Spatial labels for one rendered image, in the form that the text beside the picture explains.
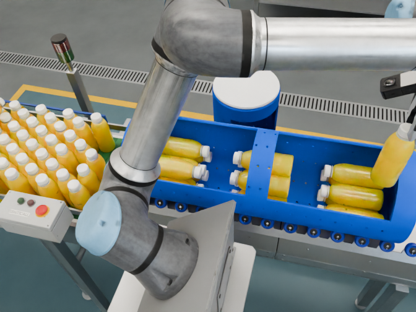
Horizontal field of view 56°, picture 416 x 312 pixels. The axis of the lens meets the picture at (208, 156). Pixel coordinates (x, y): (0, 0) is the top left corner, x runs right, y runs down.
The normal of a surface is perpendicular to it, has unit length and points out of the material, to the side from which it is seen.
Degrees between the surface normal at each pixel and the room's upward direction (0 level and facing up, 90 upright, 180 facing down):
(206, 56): 77
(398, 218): 62
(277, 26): 14
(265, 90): 0
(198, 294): 43
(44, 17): 0
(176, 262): 33
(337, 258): 70
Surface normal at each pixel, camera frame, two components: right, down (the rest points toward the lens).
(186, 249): 0.46, -0.62
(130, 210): 0.66, -0.64
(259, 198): -0.25, 0.47
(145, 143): -0.02, 0.58
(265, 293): -0.05, -0.63
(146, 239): 0.62, -0.20
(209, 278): -0.70, -0.56
